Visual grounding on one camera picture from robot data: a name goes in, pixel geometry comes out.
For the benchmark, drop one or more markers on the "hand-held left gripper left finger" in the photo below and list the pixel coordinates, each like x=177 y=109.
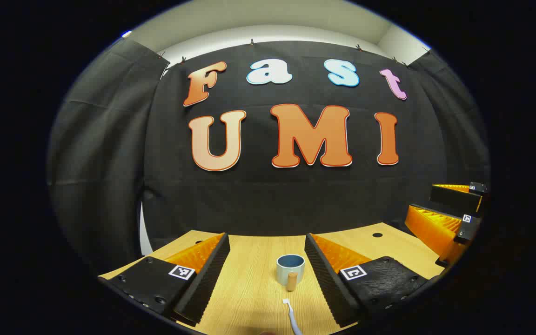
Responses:
x=207 y=279

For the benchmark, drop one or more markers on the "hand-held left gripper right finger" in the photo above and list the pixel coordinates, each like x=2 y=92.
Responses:
x=326 y=279

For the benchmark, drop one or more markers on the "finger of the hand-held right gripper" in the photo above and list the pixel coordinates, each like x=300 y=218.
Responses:
x=431 y=228
x=454 y=197

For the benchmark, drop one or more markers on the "light blue toothbrush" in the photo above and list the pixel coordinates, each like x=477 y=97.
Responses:
x=292 y=318

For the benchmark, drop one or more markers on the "wooden desktop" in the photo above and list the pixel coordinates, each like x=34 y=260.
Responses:
x=249 y=298

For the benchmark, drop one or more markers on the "black backdrop cloth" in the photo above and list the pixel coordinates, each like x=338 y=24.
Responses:
x=296 y=200

